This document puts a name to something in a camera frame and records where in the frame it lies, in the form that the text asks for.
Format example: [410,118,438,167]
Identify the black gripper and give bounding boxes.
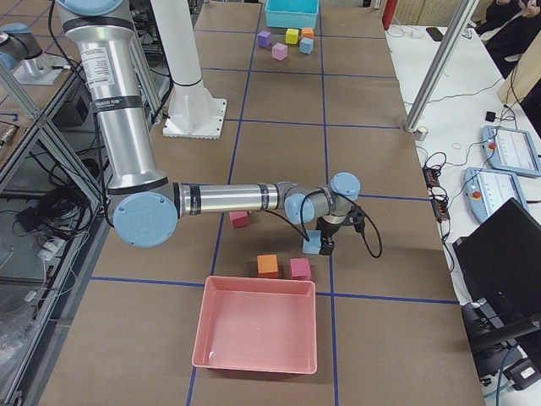
[316,206,363,255]

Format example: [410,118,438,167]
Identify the pale blue foam block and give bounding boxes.
[303,230,321,255]

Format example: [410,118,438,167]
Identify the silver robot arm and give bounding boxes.
[57,1,369,255]

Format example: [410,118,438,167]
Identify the magenta foam block near bin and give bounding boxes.
[289,258,312,281]

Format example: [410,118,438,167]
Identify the orange foam block near pink bin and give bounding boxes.
[257,254,280,278]

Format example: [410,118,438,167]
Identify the crimson foam block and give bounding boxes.
[228,211,250,229]

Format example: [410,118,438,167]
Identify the pink plastic bin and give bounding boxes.
[192,276,318,375]

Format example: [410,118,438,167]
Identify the black power strip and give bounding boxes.
[423,167,451,222]

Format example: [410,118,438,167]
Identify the small metal cylinder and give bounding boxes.
[414,126,429,142]

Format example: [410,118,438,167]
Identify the near teach pendant tablet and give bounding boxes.
[464,167,529,223]

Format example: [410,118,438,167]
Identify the teach pendant tablet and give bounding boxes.
[464,167,529,223]
[480,125,540,178]

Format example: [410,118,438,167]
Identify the black laptop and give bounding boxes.
[453,198,540,315]

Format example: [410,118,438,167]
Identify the black monitor stand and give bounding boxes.
[461,299,540,357]

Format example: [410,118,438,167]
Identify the light pink foam block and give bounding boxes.
[271,43,288,61]

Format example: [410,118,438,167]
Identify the light blue foam block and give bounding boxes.
[299,37,314,55]

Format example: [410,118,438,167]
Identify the far teach pendant tablet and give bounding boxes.
[480,125,540,178]

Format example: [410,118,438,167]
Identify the yellow foam block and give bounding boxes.
[285,28,299,46]

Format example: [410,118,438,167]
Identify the orange foam block near blue bin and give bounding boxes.
[301,27,314,40]

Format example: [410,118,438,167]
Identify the purple foam block near blue bin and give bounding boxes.
[257,30,271,48]

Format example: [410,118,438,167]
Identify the light blue plastic bin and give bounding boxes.
[265,0,320,29]

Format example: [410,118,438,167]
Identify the seated person in black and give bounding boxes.
[476,1,540,78]

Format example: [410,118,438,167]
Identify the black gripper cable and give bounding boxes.
[298,189,384,259]

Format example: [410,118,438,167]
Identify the white pedestal column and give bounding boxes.
[151,0,227,140]

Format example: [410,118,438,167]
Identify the aluminium frame post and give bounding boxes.
[403,0,479,133]

